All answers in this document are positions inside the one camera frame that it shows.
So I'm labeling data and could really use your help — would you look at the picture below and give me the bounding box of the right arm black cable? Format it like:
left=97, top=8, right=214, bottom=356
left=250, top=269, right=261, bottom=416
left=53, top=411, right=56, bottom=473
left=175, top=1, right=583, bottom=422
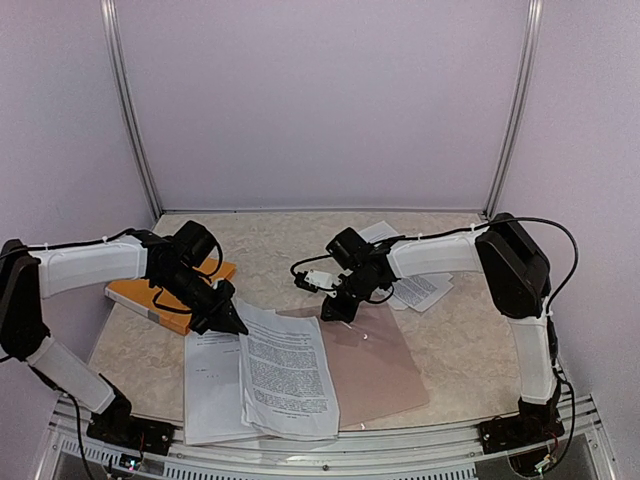
left=409, top=215, right=581, bottom=306

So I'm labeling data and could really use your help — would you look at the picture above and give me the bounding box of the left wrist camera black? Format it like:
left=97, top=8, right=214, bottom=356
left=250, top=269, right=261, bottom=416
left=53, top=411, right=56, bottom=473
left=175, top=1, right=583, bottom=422
left=172, top=220, right=221, bottom=267

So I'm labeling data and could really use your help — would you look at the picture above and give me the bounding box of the pink file folder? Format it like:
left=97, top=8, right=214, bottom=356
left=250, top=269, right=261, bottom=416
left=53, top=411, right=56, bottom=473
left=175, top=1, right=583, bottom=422
left=277, top=304, right=432, bottom=432

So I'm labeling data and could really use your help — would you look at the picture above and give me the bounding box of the white printed paper stack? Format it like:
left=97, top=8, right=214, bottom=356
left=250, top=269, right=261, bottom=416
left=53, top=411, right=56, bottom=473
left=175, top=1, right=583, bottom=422
left=183, top=331, right=262, bottom=445

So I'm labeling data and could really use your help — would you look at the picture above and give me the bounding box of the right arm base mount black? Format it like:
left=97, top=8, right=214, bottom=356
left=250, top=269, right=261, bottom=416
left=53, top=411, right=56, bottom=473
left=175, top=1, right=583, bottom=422
left=477, top=400, right=565, bottom=454

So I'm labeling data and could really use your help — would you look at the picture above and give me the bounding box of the front aluminium rail base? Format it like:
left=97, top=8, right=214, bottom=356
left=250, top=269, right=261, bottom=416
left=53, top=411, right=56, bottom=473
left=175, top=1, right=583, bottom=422
left=31, top=395, right=621, bottom=479

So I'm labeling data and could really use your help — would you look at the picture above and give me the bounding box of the left aluminium frame post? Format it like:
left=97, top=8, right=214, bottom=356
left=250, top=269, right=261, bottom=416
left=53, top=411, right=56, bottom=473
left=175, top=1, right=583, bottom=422
left=100, top=0, right=164, bottom=221

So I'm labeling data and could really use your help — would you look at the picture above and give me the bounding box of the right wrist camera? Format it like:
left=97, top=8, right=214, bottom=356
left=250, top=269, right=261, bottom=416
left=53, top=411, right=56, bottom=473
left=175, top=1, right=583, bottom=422
left=293, top=270, right=342, bottom=293

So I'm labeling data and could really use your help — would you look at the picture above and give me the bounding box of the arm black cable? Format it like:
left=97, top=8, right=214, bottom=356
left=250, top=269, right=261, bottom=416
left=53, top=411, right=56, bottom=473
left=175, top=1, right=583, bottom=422
left=0, top=227, right=136, bottom=261
left=409, top=215, right=581, bottom=306

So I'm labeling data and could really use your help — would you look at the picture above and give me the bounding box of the aluminium frame post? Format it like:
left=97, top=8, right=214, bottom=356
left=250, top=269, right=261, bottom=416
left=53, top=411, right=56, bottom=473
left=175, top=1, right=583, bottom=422
left=100, top=0, right=164, bottom=221
left=483, top=0, right=544, bottom=218

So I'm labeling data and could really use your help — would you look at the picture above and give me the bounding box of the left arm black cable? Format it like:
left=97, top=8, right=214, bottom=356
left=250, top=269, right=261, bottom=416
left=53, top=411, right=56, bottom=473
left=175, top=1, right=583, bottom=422
left=0, top=227, right=136, bottom=261

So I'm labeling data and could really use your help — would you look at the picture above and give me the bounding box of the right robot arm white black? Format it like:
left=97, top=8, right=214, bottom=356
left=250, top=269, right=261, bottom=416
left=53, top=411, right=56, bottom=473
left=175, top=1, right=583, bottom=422
left=321, top=214, right=557, bottom=444

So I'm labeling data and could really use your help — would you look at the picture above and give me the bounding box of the sheet under right arm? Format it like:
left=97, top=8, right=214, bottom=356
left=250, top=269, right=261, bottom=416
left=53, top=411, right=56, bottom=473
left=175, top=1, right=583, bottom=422
left=388, top=273, right=453, bottom=313

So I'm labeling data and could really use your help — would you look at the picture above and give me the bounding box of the white printed sheet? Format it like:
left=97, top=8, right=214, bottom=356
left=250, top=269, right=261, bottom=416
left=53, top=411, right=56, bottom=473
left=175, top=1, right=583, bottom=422
left=235, top=300, right=340, bottom=441
left=358, top=221, right=398, bottom=243

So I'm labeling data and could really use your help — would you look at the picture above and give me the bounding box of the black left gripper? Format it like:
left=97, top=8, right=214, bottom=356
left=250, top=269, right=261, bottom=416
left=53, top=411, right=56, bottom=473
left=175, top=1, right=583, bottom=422
left=155, top=265, right=248, bottom=336

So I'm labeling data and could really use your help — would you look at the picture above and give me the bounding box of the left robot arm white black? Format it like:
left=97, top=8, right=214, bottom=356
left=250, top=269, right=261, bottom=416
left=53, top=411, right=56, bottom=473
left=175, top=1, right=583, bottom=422
left=1, top=221, right=248, bottom=445

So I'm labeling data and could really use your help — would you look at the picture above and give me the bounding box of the orange book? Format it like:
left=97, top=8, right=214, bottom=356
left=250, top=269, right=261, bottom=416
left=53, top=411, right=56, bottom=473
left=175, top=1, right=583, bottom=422
left=104, top=258, right=237, bottom=336

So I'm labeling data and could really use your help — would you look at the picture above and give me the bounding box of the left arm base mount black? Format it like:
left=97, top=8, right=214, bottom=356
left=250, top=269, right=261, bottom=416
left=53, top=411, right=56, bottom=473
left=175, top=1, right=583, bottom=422
left=87, top=396, right=175, bottom=456

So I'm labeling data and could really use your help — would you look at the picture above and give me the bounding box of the right aluminium frame post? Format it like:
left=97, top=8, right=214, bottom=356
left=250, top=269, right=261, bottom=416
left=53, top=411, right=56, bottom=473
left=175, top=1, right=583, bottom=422
left=483, top=0, right=544, bottom=218

